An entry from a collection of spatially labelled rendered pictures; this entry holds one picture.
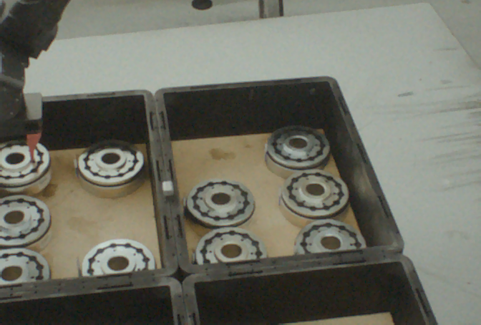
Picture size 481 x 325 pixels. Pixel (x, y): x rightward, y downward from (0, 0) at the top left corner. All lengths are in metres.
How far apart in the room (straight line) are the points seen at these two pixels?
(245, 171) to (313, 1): 2.12
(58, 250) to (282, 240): 0.33
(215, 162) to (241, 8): 2.02
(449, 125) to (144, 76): 0.62
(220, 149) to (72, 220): 0.28
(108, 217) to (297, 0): 2.25
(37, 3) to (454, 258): 0.79
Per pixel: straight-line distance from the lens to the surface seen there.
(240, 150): 1.48
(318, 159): 1.42
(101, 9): 3.44
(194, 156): 1.46
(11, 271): 1.28
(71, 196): 1.41
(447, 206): 1.62
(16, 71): 1.22
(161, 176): 1.28
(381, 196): 1.27
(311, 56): 1.94
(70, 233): 1.35
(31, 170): 1.39
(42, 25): 1.22
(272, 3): 2.20
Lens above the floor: 1.78
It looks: 40 degrees down
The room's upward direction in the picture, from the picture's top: 2 degrees clockwise
